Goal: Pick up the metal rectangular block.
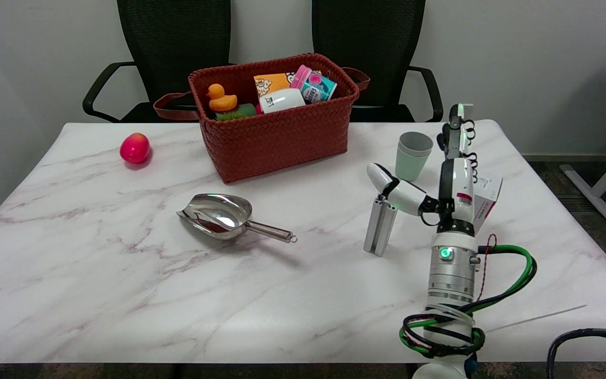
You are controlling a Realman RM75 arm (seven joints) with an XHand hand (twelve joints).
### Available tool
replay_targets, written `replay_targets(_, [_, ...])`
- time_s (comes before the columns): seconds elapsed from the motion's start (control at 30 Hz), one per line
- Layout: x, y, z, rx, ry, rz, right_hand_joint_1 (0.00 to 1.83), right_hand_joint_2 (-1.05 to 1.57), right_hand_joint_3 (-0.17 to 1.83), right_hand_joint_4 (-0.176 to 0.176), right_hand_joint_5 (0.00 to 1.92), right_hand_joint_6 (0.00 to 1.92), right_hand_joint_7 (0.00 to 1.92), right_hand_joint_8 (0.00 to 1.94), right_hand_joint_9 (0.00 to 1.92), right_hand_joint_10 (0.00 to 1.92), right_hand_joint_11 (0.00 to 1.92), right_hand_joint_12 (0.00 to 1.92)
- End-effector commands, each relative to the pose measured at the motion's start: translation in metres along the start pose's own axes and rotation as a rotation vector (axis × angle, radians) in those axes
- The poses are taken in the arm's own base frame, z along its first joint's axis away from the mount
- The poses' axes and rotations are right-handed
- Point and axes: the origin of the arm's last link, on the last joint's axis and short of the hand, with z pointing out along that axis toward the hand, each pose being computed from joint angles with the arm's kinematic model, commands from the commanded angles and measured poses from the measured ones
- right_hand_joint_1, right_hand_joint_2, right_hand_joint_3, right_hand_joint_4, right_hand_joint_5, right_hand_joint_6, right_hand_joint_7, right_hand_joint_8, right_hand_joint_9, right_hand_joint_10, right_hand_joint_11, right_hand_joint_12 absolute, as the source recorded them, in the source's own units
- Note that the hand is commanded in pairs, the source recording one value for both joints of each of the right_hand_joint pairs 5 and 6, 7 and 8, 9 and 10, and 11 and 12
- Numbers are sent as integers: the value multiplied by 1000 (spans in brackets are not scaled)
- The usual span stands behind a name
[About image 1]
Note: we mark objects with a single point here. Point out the black mesh office chair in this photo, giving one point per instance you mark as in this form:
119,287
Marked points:
371,37
174,42

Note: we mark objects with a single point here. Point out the green bristly toy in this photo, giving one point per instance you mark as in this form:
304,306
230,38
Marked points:
237,112

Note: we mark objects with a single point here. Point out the pink white carton box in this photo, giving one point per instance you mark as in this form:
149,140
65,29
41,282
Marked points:
490,200

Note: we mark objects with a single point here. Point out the orange snack packet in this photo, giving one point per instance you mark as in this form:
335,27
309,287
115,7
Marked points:
272,81

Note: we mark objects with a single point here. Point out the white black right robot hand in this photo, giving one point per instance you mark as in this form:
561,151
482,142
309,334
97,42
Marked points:
458,189

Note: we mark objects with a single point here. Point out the silver aluminium extrusion block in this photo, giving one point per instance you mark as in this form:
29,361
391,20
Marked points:
379,231

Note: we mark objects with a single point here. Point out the grey plastic cup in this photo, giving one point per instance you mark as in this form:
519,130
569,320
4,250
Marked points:
416,142

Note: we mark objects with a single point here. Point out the red apple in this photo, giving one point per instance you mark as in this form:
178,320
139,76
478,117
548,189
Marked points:
134,148

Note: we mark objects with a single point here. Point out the shiny steel scoop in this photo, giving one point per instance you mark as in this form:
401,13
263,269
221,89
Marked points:
213,216

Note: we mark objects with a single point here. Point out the red woven basket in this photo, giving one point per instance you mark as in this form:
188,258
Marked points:
276,137

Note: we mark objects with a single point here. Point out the teal container pink lid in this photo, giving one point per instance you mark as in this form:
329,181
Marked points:
316,87

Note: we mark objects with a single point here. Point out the yellow rubber duck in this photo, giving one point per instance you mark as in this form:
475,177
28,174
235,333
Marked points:
222,100

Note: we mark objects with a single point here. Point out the pale green plastic cup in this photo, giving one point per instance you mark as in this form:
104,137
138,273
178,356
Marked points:
410,166

